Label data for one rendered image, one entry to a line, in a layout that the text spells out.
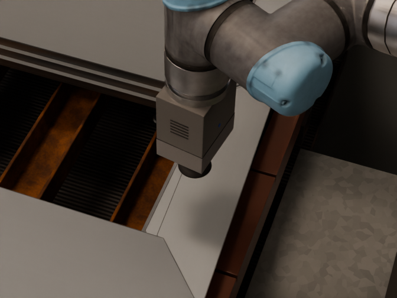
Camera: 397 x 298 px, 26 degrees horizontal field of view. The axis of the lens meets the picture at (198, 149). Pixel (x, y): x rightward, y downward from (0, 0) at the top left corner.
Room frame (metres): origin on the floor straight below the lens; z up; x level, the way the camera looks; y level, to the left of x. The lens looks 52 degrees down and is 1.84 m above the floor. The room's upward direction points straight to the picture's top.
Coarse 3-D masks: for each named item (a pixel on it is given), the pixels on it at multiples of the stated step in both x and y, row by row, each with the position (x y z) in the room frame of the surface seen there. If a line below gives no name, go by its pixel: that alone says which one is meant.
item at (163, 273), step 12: (156, 252) 0.60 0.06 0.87; (168, 252) 0.60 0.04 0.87; (156, 264) 0.58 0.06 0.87; (168, 264) 0.58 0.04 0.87; (144, 276) 0.56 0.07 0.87; (156, 276) 0.56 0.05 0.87; (168, 276) 0.56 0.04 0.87; (180, 276) 0.56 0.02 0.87; (144, 288) 0.55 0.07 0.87; (156, 288) 0.55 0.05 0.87; (168, 288) 0.55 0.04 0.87; (180, 288) 0.55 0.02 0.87
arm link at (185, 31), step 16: (176, 0) 0.65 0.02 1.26; (192, 0) 0.64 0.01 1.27; (208, 0) 0.64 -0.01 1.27; (224, 0) 0.65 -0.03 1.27; (240, 0) 0.65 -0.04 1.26; (176, 16) 0.65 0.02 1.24; (192, 16) 0.64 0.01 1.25; (208, 16) 0.63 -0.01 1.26; (176, 32) 0.65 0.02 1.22; (192, 32) 0.63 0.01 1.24; (208, 32) 0.62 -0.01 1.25; (176, 48) 0.65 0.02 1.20; (192, 48) 0.64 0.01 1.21; (176, 64) 0.65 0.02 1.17; (192, 64) 0.64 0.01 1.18; (208, 64) 0.64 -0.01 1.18
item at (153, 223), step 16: (0, 48) 1.00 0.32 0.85; (16, 48) 1.00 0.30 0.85; (32, 48) 0.99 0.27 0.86; (0, 64) 0.99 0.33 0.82; (16, 64) 0.98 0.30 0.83; (32, 64) 0.98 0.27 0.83; (48, 64) 0.97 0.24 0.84; (64, 64) 0.96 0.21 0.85; (80, 64) 0.96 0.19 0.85; (96, 64) 0.95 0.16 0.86; (64, 80) 0.95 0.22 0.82; (80, 80) 0.94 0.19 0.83; (96, 80) 0.94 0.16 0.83; (112, 80) 0.93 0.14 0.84; (128, 80) 0.93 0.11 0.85; (144, 80) 0.92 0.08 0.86; (128, 96) 0.91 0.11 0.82; (144, 96) 0.91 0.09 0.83; (176, 176) 0.73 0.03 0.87; (160, 192) 0.72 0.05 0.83; (160, 208) 0.67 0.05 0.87; (160, 224) 0.65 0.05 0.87
